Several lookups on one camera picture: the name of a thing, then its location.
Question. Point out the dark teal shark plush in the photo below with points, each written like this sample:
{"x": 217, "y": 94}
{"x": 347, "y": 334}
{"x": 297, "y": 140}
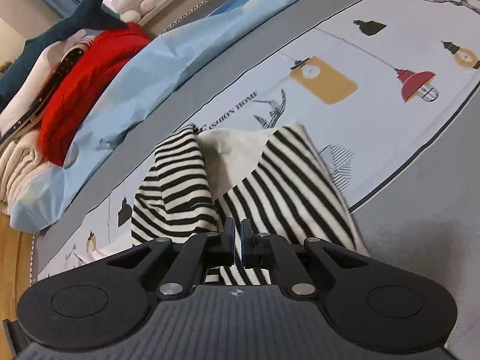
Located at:
{"x": 86, "y": 15}

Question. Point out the wooden headboard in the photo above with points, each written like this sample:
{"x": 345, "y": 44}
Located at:
{"x": 15, "y": 262}

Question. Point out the red knitted blanket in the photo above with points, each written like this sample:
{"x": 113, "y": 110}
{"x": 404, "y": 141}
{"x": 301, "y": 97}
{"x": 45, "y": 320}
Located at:
{"x": 86, "y": 82}

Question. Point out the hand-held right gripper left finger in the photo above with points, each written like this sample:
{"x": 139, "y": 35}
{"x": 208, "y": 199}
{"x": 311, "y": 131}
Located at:
{"x": 229, "y": 240}

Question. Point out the dark patterned cloth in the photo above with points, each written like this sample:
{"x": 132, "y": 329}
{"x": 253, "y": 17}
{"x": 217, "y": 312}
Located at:
{"x": 67, "y": 60}

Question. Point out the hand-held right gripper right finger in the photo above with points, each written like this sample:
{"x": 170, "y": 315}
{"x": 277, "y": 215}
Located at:
{"x": 245, "y": 240}

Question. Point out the light blue quilt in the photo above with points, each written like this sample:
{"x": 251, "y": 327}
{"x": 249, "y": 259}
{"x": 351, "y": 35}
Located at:
{"x": 150, "y": 71}

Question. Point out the white plush toy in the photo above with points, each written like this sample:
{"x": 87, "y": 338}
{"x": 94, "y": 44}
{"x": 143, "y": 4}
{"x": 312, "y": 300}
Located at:
{"x": 133, "y": 2}

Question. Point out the black white striped shirt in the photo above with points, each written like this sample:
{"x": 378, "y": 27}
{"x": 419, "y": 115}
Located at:
{"x": 292, "y": 195}

